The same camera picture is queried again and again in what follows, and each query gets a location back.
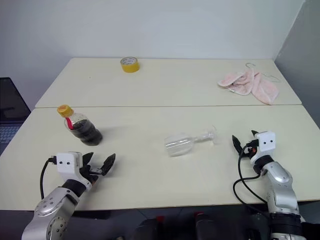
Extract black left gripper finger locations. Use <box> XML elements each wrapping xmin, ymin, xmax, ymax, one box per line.
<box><xmin>100</xmin><ymin>153</ymin><xmax>117</xmax><ymax>176</ymax></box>
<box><xmin>81</xmin><ymin>151</ymin><xmax>95</xmax><ymax>166</ymax></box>

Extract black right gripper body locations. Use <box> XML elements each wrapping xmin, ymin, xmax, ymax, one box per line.
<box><xmin>241</xmin><ymin>138</ymin><xmax>260</xmax><ymax>160</ymax></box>

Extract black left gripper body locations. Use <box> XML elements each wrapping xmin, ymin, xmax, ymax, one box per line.
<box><xmin>79</xmin><ymin>163</ymin><xmax>106</xmax><ymax>187</ymax></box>

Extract bottle with dark liquid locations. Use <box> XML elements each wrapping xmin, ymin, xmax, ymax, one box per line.
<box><xmin>56</xmin><ymin>104</ymin><xmax>104</xmax><ymax>147</ymax></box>

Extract clear plastic bottle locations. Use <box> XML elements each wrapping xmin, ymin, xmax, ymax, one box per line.
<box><xmin>163</xmin><ymin>125</ymin><xmax>219</xmax><ymax>158</ymax></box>

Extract pink towel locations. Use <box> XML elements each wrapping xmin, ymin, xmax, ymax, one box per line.
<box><xmin>217</xmin><ymin>69</ymin><xmax>280</xmax><ymax>106</ymax></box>

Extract dark rounded shape, red mark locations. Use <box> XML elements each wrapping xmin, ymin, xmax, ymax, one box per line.
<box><xmin>129</xmin><ymin>214</ymin><xmax>181</xmax><ymax>240</ymax></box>
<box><xmin>193</xmin><ymin>211</ymin><xmax>253</xmax><ymax>240</ymax></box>

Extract dark laptop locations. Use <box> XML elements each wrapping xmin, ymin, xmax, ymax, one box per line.
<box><xmin>0</xmin><ymin>77</ymin><xmax>32</xmax><ymax>156</ymax></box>

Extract yellow tape roll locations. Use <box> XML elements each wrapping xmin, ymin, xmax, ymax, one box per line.
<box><xmin>119</xmin><ymin>56</ymin><xmax>141</xmax><ymax>74</ymax></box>

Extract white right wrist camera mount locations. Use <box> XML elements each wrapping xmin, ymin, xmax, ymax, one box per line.
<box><xmin>249</xmin><ymin>129</ymin><xmax>277</xmax><ymax>163</ymax></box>

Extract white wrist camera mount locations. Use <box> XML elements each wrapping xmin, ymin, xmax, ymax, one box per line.
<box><xmin>55</xmin><ymin>151</ymin><xmax>92</xmax><ymax>188</ymax></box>
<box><xmin>249</xmin><ymin>129</ymin><xmax>277</xmax><ymax>163</ymax></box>

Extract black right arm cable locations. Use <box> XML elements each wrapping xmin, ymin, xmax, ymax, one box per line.
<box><xmin>232</xmin><ymin>146</ymin><xmax>271</xmax><ymax>209</ymax></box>

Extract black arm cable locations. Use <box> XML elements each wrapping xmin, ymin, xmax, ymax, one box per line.
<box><xmin>232</xmin><ymin>146</ymin><xmax>271</xmax><ymax>209</ymax></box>
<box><xmin>39</xmin><ymin>156</ymin><xmax>57</xmax><ymax>201</ymax></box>

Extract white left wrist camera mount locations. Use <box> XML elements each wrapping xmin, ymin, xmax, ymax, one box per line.
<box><xmin>55</xmin><ymin>151</ymin><xmax>92</xmax><ymax>188</ymax></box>

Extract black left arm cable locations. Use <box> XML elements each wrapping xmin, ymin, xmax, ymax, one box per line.
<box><xmin>39</xmin><ymin>156</ymin><xmax>57</xmax><ymax>201</ymax></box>

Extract thin wire hanger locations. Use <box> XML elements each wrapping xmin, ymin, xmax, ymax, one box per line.
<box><xmin>244</xmin><ymin>62</ymin><xmax>282</xmax><ymax>83</ymax></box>

